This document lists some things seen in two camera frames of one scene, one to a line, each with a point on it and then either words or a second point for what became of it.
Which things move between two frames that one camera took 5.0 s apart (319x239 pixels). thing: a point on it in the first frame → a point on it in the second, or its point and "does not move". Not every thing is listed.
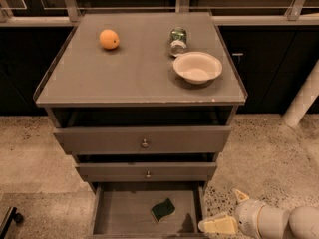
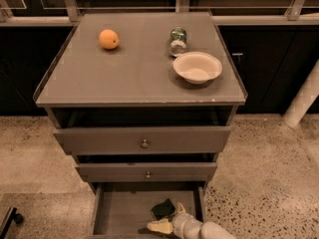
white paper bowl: [196, 68] does not move
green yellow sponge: [162, 209] does not move
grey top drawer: [143, 139] does not move
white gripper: [247, 214] → [178, 221]
